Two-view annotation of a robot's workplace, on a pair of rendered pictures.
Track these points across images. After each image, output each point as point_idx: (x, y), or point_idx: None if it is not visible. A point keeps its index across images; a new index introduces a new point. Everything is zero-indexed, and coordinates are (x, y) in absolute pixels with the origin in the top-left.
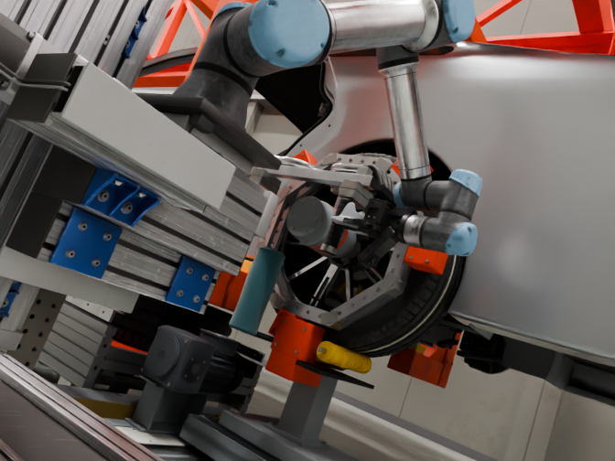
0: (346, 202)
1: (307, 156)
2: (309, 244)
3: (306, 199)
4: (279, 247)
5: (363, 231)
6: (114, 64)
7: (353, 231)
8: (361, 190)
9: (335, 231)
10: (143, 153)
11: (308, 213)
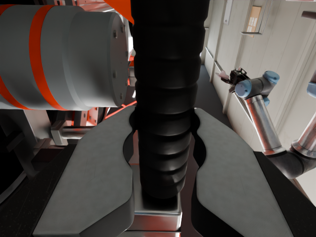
0: (182, 184)
1: (92, 123)
2: (70, 8)
3: (125, 90)
4: (40, 2)
5: (113, 215)
6: None
7: (106, 136)
8: (150, 235)
9: (196, 77)
10: None
11: (120, 72)
